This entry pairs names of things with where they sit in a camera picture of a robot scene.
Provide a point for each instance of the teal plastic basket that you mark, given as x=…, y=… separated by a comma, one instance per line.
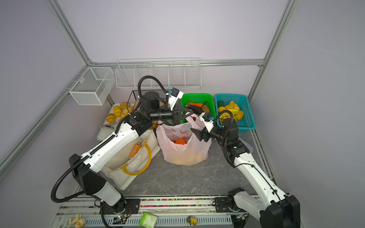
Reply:
x=247, y=122

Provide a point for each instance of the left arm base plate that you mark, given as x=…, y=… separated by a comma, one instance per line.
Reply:
x=127, y=206

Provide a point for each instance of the orange carrot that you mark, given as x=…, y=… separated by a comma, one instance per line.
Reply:
x=195, y=104

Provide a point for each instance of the croissant bread right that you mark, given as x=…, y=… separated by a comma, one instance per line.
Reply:
x=126, y=108

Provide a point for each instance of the croissant bread front left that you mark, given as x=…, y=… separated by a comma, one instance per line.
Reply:
x=111, y=118

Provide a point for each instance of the orange fruit front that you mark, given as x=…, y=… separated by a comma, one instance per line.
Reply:
x=181, y=141

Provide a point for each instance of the white canvas tote bag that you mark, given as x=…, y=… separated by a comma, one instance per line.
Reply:
x=122, y=169

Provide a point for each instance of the green plastic basket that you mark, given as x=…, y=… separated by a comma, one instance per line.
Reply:
x=202, y=98

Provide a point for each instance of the orange soda can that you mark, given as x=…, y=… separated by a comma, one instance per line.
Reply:
x=135, y=150

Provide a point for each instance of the dark purple eggplant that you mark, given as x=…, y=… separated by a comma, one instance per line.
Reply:
x=195, y=109

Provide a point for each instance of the white bread tray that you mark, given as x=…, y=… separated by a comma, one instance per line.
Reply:
x=105, y=132

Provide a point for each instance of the white wire wall basket long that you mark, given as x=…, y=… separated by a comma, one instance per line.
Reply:
x=174, y=72

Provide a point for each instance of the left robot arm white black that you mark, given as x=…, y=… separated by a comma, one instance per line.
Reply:
x=86, y=168

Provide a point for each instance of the grey oval pad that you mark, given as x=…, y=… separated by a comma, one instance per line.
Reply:
x=250, y=148

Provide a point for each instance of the green small box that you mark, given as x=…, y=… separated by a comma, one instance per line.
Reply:
x=148, y=220

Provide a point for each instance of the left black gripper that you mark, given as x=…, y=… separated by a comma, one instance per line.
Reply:
x=177, y=114

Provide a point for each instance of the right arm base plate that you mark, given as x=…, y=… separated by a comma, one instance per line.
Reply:
x=225, y=205

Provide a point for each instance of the brown potato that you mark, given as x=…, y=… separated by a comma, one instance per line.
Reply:
x=205, y=109

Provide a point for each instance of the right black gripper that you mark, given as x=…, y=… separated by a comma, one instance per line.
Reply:
x=201, y=135

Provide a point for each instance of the pink plastic grocery bag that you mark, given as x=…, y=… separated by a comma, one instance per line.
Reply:
x=193, y=152

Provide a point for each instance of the small yellow round toy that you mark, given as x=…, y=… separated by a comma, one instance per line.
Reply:
x=191, y=220

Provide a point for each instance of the croissant bread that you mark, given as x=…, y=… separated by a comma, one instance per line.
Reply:
x=111, y=118
x=126, y=108
x=117, y=111

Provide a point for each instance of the yellow banana bunch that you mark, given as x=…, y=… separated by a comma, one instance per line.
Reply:
x=238, y=114

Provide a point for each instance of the yellow toy banana pieces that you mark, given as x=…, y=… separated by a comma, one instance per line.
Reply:
x=77, y=222

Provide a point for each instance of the white mesh wall box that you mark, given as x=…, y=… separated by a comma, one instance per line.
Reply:
x=93, y=86

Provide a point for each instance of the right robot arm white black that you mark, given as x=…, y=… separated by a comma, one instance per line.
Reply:
x=274, y=208

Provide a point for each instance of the croissant bread middle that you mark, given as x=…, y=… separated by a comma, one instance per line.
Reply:
x=117, y=111

